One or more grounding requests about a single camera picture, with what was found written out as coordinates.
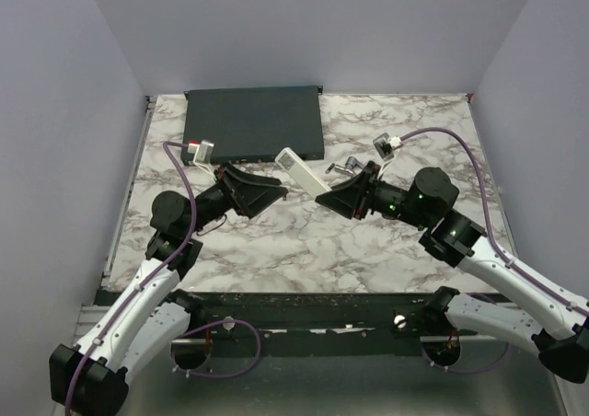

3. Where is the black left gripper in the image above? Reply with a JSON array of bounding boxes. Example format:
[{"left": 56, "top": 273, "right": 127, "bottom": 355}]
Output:
[{"left": 184, "top": 161, "right": 287, "bottom": 237}]

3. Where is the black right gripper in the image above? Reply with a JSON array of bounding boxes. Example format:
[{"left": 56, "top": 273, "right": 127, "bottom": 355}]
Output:
[{"left": 317, "top": 160, "right": 431, "bottom": 229}]

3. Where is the white remote control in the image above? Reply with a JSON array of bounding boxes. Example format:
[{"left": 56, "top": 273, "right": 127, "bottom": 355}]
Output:
[{"left": 274, "top": 147, "right": 331, "bottom": 198}]

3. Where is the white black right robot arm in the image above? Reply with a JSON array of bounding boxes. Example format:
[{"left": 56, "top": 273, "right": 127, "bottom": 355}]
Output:
[{"left": 316, "top": 162, "right": 588, "bottom": 384}]

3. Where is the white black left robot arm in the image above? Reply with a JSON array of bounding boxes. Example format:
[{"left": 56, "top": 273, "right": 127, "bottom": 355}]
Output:
[{"left": 49, "top": 164, "right": 288, "bottom": 415}]

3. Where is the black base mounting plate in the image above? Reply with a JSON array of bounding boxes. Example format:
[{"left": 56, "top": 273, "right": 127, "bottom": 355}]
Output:
[{"left": 94, "top": 289, "right": 507, "bottom": 360}]

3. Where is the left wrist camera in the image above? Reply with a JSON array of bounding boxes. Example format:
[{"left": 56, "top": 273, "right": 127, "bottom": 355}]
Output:
[{"left": 187, "top": 140, "right": 214, "bottom": 166}]

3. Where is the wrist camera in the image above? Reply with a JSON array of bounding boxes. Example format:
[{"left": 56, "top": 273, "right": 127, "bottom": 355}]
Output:
[
  {"left": 373, "top": 133, "right": 402, "bottom": 161},
  {"left": 187, "top": 140, "right": 214, "bottom": 166}
]

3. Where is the dark network switch box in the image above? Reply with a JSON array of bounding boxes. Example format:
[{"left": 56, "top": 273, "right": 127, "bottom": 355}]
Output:
[{"left": 183, "top": 85, "right": 325, "bottom": 164}]

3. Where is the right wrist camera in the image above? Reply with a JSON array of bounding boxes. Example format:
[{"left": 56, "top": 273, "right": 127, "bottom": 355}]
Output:
[{"left": 373, "top": 133, "right": 402, "bottom": 161}]

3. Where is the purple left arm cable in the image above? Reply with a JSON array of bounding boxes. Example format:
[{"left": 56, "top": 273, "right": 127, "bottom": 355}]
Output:
[{"left": 62, "top": 140, "right": 200, "bottom": 410}]

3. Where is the aluminium table edge rail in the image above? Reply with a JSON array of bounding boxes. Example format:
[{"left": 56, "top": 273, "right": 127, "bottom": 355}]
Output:
[{"left": 98, "top": 95, "right": 157, "bottom": 289}]

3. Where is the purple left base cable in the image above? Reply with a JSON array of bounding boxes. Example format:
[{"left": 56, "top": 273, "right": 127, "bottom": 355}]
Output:
[{"left": 170, "top": 318, "right": 264, "bottom": 380}]

